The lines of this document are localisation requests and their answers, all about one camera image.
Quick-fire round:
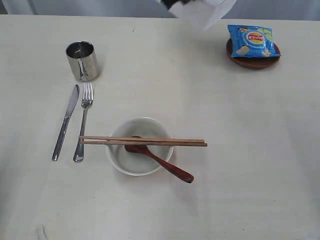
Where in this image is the stainless steel cup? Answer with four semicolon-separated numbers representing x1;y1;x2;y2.
65;41;100;82

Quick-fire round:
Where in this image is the silver metal fork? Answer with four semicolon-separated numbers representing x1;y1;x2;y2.
73;82;94;163

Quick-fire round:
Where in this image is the brown wooden chopstick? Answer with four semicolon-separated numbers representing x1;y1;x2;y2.
79;140;208;147
79;136;205;144

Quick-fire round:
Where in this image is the silver table knife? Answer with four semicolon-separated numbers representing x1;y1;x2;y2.
51;84;80;161

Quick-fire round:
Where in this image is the white patterned ceramic bowl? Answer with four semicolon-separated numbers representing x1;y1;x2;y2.
105;117;173;176

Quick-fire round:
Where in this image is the white plastic perforated basket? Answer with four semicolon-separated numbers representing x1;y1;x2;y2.
168;0;236;30

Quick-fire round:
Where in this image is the dark brown round plate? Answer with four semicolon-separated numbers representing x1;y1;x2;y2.
225;38;281;70

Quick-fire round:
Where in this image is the blue Lays chips bag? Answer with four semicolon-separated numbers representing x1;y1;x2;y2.
227;24;280;58

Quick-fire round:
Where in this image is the dark red wooden spoon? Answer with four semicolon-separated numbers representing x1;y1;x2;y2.
124;145;194;184

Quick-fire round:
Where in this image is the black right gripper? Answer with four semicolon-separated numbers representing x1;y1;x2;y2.
159;0;200;10

